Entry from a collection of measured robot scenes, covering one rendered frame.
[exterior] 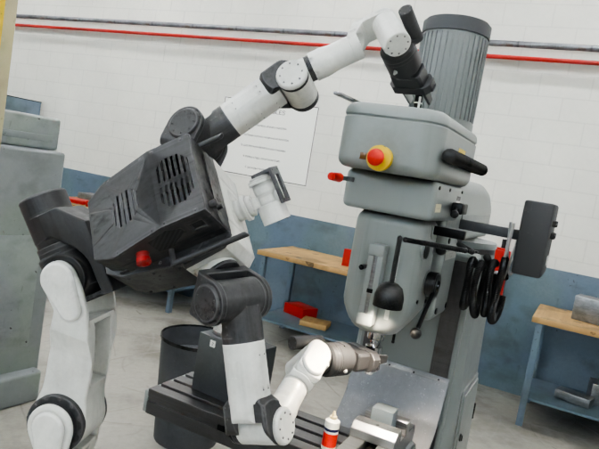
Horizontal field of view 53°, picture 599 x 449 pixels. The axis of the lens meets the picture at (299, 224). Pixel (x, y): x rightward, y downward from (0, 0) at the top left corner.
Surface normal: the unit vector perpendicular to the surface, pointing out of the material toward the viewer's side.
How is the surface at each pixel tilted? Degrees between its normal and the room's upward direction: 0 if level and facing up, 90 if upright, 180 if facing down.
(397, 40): 129
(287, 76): 72
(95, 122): 90
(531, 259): 90
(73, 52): 90
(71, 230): 90
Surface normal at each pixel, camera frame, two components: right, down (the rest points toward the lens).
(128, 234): -0.53, -0.29
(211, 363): -0.55, -0.01
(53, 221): -0.14, 0.07
